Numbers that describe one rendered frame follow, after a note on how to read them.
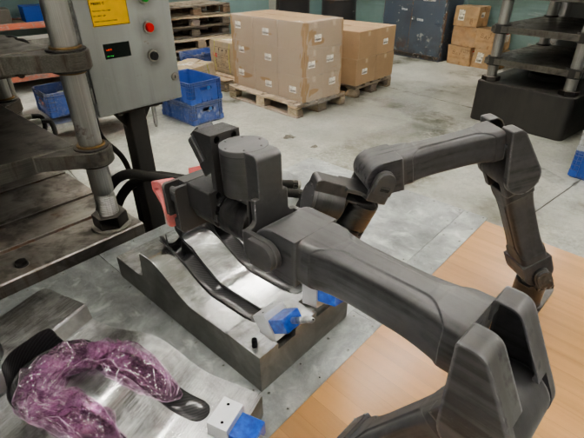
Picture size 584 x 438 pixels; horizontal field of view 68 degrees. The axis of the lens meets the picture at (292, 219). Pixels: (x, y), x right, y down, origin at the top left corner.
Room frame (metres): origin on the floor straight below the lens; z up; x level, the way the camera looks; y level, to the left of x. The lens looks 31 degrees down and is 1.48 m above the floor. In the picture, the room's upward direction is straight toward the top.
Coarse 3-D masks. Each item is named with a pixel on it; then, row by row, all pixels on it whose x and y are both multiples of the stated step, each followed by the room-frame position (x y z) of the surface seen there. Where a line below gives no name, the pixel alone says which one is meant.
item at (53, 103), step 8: (32, 88) 3.99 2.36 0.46; (40, 88) 4.05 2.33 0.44; (48, 88) 4.10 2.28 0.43; (56, 88) 4.15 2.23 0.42; (40, 96) 3.86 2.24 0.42; (48, 96) 3.73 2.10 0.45; (56, 96) 3.79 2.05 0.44; (64, 96) 3.83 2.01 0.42; (40, 104) 3.94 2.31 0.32; (48, 104) 3.74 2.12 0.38; (56, 104) 3.78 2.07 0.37; (64, 104) 3.82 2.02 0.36; (48, 112) 3.80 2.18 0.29; (56, 112) 3.76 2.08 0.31; (64, 112) 3.81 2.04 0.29
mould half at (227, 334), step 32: (128, 256) 0.84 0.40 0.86; (160, 256) 0.74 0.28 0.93; (224, 256) 0.78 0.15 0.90; (160, 288) 0.71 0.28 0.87; (192, 288) 0.69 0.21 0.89; (256, 288) 0.69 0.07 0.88; (192, 320) 0.64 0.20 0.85; (224, 320) 0.60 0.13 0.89; (320, 320) 0.63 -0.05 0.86; (224, 352) 0.57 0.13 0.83; (256, 352) 0.52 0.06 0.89; (288, 352) 0.56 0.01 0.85; (256, 384) 0.51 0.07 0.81
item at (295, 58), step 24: (240, 24) 5.25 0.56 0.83; (264, 24) 4.95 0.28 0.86; (288, 24) 4.68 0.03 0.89; (312, 24) 4.60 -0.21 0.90; (336, 24) 4.85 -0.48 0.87; (240, 48) 5.28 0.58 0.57; (264, 48) 4.96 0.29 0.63; (288, 48) 4.68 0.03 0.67; (312, 48) 4.61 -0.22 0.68; (336, 48) 4.86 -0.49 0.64; (240, 72) 5.29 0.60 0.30; (264, 72) 4.96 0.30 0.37; (288, 72) 4.68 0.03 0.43; (312, 72) 4.61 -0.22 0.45; (336, 72) 4.87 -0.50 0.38; (240, 96) 5.24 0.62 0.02; (264, 96) 4.83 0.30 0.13; (288, 96) 4.69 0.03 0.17; (312, 96) 4.61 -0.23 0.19; (336, 96) 4.90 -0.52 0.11
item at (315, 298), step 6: (306, 288) 0.64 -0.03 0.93; (306, 294) 0.64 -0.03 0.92; (312, 294) 0.63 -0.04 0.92; (318, 294) 0.63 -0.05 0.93; (324, 294) 0.62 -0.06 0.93; (306, 300) 0.63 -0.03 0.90; (312, 300) 0.63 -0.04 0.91; (318, 300) 0.62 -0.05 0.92; (324, 300) 0.61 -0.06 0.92; (330, 300) 0.61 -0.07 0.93; (336, 300) 0.61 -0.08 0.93; (312, 306) 0.62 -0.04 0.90; (318, 306) 0.62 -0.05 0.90
